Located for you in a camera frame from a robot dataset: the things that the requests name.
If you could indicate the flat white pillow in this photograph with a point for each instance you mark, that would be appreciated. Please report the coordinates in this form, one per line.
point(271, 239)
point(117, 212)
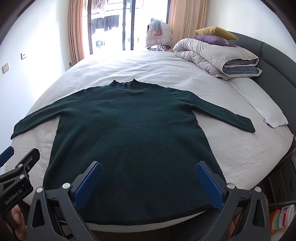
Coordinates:
point(259, 99)

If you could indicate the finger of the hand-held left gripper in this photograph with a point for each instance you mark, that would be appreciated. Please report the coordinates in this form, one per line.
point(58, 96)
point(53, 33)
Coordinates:
point(27, 160)
point(7, 154)

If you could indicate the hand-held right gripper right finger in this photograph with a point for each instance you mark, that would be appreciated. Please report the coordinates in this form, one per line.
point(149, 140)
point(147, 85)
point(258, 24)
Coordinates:
point(208, 183)

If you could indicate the purple pillow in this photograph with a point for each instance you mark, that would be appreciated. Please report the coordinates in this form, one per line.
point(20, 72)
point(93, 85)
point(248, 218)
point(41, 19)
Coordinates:
point(212, 39)

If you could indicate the yellow pillow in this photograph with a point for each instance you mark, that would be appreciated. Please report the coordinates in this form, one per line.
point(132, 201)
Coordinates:
point(217, 31)

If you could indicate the white puffer jacket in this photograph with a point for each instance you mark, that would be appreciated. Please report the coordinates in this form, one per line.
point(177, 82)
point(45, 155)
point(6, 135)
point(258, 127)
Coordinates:
point(158, 37)

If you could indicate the colourful striped cloth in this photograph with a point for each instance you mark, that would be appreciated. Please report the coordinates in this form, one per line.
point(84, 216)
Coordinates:
point(281, 219)

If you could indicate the peach curtain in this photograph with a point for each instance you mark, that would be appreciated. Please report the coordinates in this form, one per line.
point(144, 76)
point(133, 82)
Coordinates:
point(187, 16)
point(75, 30)

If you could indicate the dark green sweater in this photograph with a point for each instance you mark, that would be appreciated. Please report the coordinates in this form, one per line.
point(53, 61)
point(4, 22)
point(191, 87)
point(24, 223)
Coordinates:
point(129, 129)

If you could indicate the white wall socket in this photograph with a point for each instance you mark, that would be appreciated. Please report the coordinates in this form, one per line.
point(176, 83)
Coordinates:
point(23, 55)
point(5, 68)

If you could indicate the round white bed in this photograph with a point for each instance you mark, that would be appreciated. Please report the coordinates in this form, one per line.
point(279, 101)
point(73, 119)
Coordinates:
point(150, 67)

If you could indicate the dark hanging laundry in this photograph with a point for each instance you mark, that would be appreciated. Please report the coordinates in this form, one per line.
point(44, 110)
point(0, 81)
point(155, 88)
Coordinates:
point(106, 23)

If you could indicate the grey padded headboard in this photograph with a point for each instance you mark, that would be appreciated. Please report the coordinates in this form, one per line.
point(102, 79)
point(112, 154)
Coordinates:
point(277, 69)

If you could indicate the black framed glass door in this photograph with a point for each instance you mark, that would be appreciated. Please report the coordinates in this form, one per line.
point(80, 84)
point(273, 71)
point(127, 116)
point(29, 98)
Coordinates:
point(127, 23)

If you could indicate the person's left hand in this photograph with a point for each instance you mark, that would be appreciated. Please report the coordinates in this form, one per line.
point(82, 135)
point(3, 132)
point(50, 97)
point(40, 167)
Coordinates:
point(17, 220)

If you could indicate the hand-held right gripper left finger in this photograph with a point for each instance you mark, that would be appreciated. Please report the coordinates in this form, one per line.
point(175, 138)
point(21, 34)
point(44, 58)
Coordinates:
point(89, 185)

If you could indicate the folded grey duvet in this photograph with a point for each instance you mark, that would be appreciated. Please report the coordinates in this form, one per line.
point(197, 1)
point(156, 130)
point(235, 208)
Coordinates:
point(203, 53)

